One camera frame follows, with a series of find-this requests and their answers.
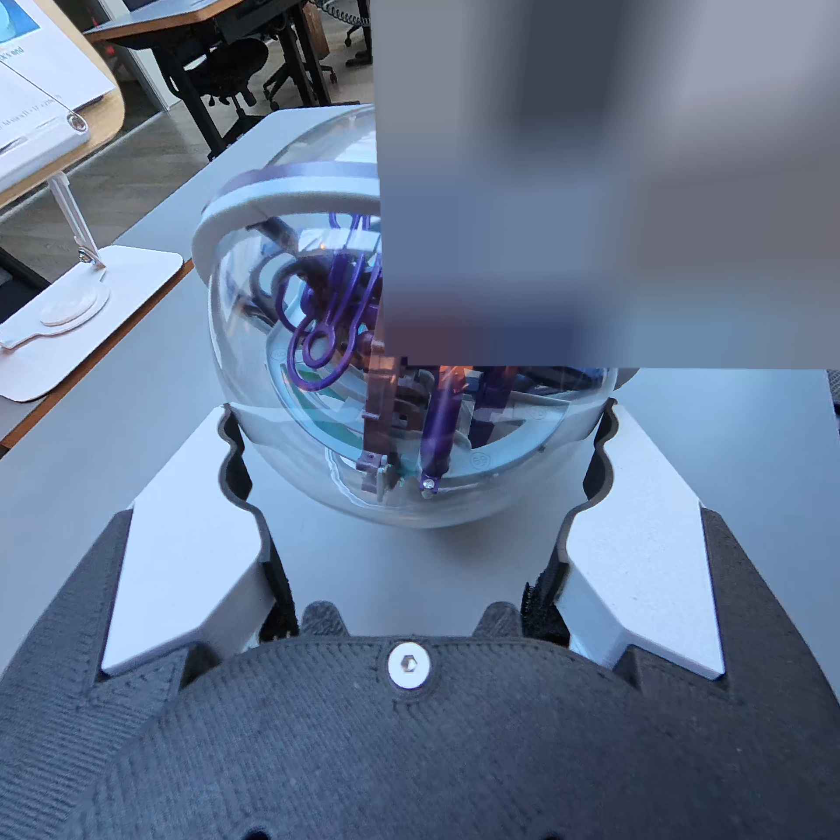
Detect wooden table with rounded edge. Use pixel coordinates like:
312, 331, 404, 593
0, 0, 127, 212

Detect clear maze ball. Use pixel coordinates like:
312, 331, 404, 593
192, 104, 641, 529

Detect black-legged desk with wooden top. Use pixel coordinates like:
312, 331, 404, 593
85, 0, 371, 161

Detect white printed board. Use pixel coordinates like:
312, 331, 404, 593
0, 0, 118, 191

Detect white stand with flat base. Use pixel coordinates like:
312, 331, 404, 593
0, 172, 185, 403

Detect black office chair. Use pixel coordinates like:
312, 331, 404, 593
189, 36, 271, 114

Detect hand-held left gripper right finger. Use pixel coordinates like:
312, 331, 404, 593
520, 398, 728, 681

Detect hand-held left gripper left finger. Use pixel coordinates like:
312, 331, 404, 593
100, 402, 296, 680

